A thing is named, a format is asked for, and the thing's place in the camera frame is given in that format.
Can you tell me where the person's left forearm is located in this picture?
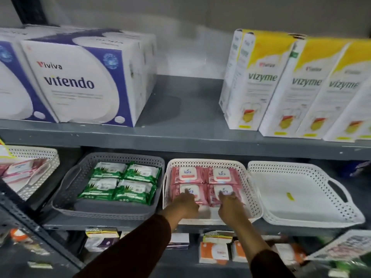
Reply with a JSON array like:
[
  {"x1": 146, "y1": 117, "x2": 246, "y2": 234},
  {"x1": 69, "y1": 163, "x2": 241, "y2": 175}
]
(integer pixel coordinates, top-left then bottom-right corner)
[{"x1": 74, "y1": 208, "x2": 186, "y2": 278}]

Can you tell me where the large white and blue box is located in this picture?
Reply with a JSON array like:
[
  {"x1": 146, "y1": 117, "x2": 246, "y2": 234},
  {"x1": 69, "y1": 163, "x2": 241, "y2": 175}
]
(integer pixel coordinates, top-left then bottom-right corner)
[
  {"x1": 20, "y1": 31, "x2": 158, "y2": 128},
  {"x1": 0, "y1": 25, "x2": 60, "y2": 124}
]

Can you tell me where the green wipes packet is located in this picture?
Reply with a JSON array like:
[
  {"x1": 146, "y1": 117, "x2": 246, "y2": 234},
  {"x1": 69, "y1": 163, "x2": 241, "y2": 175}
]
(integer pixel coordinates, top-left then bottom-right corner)
[
  {"x1": 123, "y1": 162, "x2": 162, "y2": 185},
  {"x1": 113, "y1": 179, "x2": 157, "y2": 206},
  {"x1": 77, "y1": 178, "x2": 119, "y2": 201},
  {"x1": 92, "y1": 162, "x2": 128, "y2": 179}
]

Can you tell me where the blue packet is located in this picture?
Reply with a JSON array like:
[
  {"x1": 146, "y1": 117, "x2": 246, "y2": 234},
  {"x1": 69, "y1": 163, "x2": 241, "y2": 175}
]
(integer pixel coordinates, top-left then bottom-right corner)
[{"x1": 339, "y1": 160, "x2": 371, "y2": 179}]

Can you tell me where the orange and white box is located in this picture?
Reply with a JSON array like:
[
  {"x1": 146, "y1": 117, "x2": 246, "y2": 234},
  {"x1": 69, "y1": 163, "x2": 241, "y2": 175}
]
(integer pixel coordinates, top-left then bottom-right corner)
[
  {"x1": 231, "y1": 240, "x2": 250, "y2": 263},
  {"x1": 198, "y1": 242, "x2": 230, "y2": 264}
]

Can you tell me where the person's right hand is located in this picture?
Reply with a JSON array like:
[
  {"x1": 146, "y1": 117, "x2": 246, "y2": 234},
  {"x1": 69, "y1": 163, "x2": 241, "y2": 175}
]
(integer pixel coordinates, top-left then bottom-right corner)
[{"x1": 217, "y1": 192, "x2": 247, "y2": 228}]

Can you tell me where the white and purple box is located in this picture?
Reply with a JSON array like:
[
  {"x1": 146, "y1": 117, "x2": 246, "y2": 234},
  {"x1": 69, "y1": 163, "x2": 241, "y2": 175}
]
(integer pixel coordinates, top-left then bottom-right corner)
[{"x1": 84, "y1": 237, "x2": 119, "y2": 253}]

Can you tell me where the grey metal shelf rack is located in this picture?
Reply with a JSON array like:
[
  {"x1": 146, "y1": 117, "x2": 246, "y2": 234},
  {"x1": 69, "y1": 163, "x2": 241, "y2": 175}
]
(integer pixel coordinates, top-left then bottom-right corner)
[{"x1": 0, "y1": 75, "x2": 371, "y2": 278}]

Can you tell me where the grey perforated plastic basket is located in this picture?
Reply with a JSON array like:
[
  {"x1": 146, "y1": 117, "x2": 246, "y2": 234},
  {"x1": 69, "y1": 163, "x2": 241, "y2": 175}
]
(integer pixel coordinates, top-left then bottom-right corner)
[{"x1": 51, "y1": 152, "x2": 165, "y2": 221}]

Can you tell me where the person's right forearm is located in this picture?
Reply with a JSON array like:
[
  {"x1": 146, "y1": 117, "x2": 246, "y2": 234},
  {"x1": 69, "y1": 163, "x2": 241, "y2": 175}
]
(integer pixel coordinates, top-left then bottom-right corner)
[{"x1": 223, "y1": 218, "x2": 297, "y2": 278}]

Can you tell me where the small white box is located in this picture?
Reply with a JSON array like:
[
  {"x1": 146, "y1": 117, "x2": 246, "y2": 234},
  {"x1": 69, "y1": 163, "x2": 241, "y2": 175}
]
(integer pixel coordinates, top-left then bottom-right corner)
[{"x1": 168, "y1": 233, "x2": 191, "y2": 250}]

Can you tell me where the white perforated basket with handle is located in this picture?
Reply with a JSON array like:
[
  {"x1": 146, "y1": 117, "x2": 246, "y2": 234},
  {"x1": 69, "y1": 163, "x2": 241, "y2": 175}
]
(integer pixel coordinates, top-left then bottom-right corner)
[{"x1": 248, "y1": 161, "x2": 366, "y2": 229}]

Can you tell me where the white and yellow carton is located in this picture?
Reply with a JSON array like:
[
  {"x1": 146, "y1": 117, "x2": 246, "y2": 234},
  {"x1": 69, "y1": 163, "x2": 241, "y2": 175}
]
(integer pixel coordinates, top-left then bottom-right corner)
[
  {"x1": 259, "y1": 37, "x2": 352, "y2": 138},
  {"x1": 219, "y1": 29, "x2": 244, "y2": 114},
  {"x1": 295, "y1": 40, "x2": 371, "y2": 140},
  {"x1": 224, "y1": 30, "x2": 305, "y2": 131},
  {"x1": 322, "y1": 81, "x2": 371, "y2": 143}
]

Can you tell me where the person's left hand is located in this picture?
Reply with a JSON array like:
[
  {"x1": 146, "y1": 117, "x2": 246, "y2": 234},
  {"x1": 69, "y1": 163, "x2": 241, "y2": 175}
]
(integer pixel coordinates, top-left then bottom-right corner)
[{"x1": 173, "y1": 192, "x2": 200, "y2": 224}]

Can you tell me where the pink wipes packet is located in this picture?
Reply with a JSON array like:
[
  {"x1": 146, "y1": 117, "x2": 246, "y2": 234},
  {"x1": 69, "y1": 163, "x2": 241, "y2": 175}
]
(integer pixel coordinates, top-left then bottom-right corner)
[
  {"x1": 0, "y1": 159, "x2": 48, "y2": 186},
  {"x1": 208, "y1": 183, "x2": 244, "y2": 208},
  {"x1": 207, "y1": 167, "x2": 242, "y2": 186},
  {"x1": 169, "y1": 183, "x2": 210, "y2": 206},
  {"x1": 171, "y1": 167, "x2": 208, "y2": 185}
]

